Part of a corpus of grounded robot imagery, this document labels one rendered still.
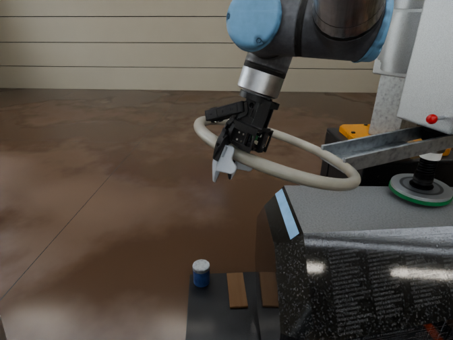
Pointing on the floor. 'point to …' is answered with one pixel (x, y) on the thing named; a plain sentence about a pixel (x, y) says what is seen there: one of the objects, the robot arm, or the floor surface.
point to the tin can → (201, 272)
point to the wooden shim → (236, 291)
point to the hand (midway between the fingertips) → (221, 174)
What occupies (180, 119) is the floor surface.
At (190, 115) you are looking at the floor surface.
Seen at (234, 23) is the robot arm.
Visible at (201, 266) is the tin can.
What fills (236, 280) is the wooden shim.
